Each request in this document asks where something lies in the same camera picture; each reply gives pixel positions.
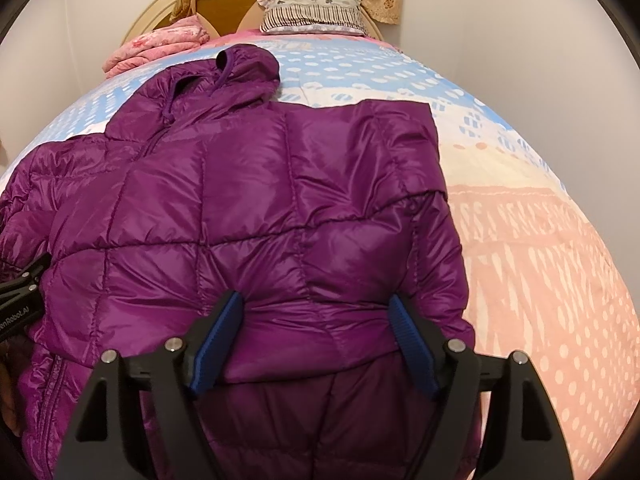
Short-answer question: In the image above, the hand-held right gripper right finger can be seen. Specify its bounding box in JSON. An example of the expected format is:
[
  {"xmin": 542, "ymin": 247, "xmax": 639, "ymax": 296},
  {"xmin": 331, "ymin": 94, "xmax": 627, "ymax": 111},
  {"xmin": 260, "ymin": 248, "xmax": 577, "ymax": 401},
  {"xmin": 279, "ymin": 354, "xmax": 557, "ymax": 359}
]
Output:
[{"xmin": 387, "ymin": 293, "xmax": 577, "ymax": 480}]

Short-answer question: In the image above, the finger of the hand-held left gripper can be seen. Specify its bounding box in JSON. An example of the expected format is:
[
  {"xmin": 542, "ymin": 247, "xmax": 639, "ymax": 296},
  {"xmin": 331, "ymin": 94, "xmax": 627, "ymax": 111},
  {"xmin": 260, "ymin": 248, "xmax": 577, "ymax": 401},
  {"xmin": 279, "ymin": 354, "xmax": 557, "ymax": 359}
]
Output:
[{"xmin": 0, "ymin": 253, "xmax": 53, "ymax": 302}]

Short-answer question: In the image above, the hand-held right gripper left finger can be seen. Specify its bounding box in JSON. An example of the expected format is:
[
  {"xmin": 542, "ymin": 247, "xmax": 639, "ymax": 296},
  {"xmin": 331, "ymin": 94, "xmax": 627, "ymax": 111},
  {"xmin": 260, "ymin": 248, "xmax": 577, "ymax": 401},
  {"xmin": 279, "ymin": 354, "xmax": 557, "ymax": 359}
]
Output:
[{"xmin": 54, "ymin": 289, "xmax": 245, "ymax": 480}]

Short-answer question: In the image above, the purple puffer jacket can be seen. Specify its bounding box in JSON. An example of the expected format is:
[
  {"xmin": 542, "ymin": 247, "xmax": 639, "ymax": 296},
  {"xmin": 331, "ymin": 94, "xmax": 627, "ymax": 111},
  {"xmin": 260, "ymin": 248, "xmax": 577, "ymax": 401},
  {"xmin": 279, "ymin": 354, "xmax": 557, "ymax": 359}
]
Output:
[{"xmin": 0, "ymin": 43, "xmax": 484, "ymax": 480}]

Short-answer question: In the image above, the bed with patterned sheet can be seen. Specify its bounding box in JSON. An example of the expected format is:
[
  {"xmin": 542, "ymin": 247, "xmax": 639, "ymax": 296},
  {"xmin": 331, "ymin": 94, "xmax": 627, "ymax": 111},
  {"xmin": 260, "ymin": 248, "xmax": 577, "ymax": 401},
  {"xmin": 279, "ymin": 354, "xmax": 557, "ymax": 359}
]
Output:
[{"xmin": 0, "ymin": 29, "xmax": 640, "ymax": 480}]

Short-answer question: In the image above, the pink pillow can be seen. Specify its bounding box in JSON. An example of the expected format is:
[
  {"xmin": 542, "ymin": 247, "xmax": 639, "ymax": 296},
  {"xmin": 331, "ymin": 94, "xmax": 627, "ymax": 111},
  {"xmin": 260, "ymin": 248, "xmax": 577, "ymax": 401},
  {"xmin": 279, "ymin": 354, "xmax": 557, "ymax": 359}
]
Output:
[{"xmin": 102, "ymin": 14, "xmax": 211, "ymax": 79}]

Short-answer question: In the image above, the cream wooden headboard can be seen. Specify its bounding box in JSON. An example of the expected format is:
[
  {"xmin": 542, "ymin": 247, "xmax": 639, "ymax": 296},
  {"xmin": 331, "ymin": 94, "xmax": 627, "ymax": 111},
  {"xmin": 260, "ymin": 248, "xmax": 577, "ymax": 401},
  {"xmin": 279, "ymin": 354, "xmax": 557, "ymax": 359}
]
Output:
[{"xmin": 122, "ymin": 0, "xmax": 386, "ymax": 50}]

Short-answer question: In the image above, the striped floral pillow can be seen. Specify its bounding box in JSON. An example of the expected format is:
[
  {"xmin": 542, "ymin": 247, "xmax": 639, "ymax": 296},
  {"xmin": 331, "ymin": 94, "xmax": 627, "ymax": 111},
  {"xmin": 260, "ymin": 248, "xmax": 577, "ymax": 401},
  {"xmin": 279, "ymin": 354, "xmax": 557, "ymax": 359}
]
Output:
[{"xmin": 257, "ymin": 0, "xmax": 371, "ymax": 36}]

